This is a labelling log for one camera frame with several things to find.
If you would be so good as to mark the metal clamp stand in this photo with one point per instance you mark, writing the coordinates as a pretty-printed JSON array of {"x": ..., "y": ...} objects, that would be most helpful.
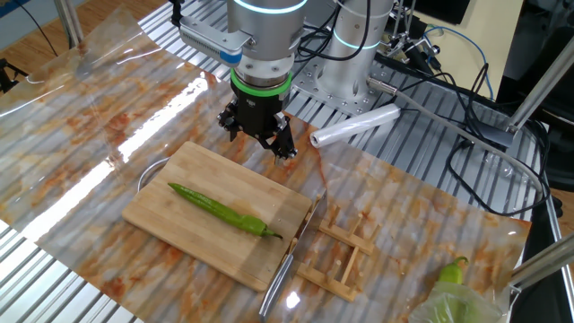
[{"x": 406, "y": 42}]

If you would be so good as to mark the silver tripod leg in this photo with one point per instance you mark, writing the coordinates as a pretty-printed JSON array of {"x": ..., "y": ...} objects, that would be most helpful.
[{"x": 69, "y": 22}]

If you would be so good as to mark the marbled plastic table sheet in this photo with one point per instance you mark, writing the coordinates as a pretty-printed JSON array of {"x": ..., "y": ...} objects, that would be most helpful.
[{"x": 89, "y": 112}]

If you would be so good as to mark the steel kitchen knife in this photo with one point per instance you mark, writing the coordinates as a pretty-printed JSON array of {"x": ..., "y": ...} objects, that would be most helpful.
[{"x": 280, "y": 280}]

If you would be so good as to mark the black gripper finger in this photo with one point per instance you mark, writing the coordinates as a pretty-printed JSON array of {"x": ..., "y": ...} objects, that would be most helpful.
[
  {"x": 229, "y": 120},
  {"x": 282, "y": 141}
]

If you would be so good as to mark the green pepper with curled stem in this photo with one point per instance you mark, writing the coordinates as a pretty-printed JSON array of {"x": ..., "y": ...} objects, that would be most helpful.
[{"x": 450, "y": 273}]

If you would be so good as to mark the long green chili pepper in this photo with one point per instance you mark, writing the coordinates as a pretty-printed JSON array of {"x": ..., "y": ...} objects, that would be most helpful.
[{"x": 215, "y": 208}]

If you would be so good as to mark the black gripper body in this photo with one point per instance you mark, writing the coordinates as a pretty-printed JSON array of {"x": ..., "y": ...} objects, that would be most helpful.
[{"x": 260, "y": 112}]

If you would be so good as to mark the black monitor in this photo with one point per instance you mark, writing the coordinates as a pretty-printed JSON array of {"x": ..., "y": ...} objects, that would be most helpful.
[{"x": 444, "y": 11}]

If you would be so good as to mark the beige panel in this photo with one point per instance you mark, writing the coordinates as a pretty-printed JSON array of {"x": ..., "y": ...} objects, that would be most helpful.
[{"x": 493, "y": 36}]

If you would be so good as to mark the wooden cutting board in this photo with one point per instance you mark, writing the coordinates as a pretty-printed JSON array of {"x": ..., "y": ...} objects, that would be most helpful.
[{"x": 215, "y": 175}]

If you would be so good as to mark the white plastic bag roll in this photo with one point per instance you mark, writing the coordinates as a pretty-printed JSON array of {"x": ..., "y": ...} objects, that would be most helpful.
[{"x": 354, "y": 125}]

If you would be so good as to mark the wooden peg rack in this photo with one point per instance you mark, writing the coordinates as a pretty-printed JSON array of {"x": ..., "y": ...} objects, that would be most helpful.
[{"x": 347, "y": 240}]

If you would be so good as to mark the green pepper inside bag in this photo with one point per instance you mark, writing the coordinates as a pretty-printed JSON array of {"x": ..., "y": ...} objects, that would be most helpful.
[{"x": 448, "y": 309}]

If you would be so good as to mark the aluminium frame pole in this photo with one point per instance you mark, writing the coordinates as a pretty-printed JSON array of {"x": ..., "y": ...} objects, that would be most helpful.
[
  {"x": 547, "y": 262},
  {"x": 542, "y": 85}
]

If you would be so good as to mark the clear plastic bag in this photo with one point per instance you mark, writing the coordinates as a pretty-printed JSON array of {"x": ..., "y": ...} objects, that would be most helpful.
[{"x": 448, "y": 307}]

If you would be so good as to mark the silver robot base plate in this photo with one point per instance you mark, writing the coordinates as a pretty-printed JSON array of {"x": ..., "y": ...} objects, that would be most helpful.
[{"x": 314, "y": 85}]

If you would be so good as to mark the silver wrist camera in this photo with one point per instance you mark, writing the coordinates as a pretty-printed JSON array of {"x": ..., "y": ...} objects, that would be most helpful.
[{"x": 211, "y": 40}]

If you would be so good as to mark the black tripod part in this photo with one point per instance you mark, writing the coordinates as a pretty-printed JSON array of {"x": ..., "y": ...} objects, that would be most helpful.
[{"x": 6, "y": 74}]

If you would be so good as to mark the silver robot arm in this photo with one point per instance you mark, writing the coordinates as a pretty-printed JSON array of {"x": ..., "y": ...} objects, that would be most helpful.
[{"x": 269, "y": 36}]

